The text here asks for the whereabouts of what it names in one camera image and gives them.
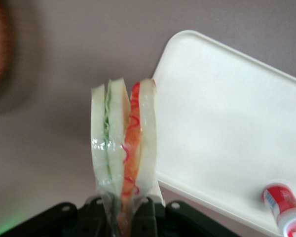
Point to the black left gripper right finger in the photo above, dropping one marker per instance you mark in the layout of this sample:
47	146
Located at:
145	217

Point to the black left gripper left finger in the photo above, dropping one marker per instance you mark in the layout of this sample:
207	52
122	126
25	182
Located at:
96	217

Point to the triangular sandwich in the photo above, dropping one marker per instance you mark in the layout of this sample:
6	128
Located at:
118	138

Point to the beige plastic tray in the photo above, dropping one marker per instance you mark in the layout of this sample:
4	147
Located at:
224	111

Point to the red white yoghurt cup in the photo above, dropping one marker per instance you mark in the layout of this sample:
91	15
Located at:
283	205

